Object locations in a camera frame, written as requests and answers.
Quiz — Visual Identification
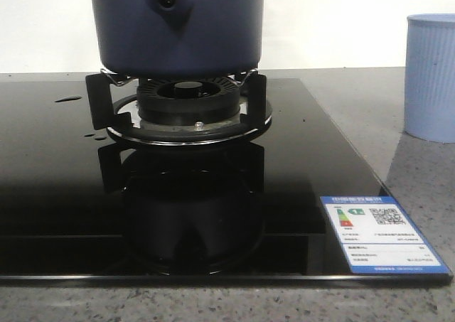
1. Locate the black gas burner head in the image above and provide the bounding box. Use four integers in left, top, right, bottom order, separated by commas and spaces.
136, 77, 240, 126

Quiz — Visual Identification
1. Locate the blue white energy label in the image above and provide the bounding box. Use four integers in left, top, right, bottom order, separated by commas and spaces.
321, 196, 450, 275

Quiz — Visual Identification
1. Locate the black pot support grate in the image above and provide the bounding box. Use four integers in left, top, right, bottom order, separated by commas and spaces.
85, 70, 272, 146

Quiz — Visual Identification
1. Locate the light blue ribbed cup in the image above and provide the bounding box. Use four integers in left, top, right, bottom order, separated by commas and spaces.
405, 14, 454, 143

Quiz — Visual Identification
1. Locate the dark blue saucepan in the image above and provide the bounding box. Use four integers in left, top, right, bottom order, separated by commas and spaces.
92, 0, 264, 78

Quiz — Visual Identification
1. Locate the black glass gas cooktop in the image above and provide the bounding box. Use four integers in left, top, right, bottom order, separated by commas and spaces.
1, 79, 453, 287

